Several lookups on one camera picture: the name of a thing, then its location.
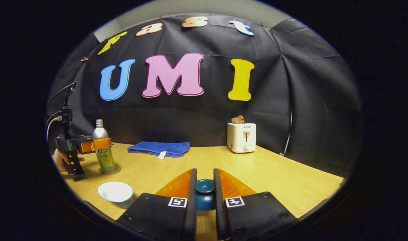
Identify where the teal teacup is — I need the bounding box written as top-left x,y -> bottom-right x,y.
97,181 -> 135,209

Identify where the teal teacup lid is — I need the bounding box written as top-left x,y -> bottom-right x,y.
195,179 -> 216,211

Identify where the silver green water bottle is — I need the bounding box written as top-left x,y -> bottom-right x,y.
92,119 -> 116,173

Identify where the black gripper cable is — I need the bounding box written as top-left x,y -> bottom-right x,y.
46,84 -> 73,108

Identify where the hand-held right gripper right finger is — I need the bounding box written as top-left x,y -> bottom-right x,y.
213,168 -> 297,241

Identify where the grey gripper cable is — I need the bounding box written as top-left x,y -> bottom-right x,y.
46,116 -> 63,142

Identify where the black backdrop cloth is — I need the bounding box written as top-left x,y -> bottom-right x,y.
47,13 -> 362,178

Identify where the white toaster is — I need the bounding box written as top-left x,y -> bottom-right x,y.
227,123 -> 256,154

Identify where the blue folded towel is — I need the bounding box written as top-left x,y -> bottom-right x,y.
128,141 -> 190,160

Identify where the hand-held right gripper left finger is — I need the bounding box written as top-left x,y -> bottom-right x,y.
115,168 -> 198,241

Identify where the round brown coaster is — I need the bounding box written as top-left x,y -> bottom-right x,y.
99,164 -> 121,175

